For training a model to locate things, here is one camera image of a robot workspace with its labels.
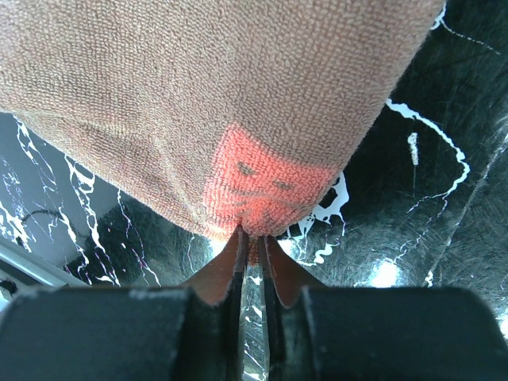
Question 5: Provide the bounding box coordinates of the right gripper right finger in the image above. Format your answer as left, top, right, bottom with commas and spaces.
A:
260, 237, 506, 380

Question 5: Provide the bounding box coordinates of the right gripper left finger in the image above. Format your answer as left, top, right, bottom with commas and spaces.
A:
1, 229, 244, 380

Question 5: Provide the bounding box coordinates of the orange brown towel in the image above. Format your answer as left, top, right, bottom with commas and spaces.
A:
1, 1, 443, 240

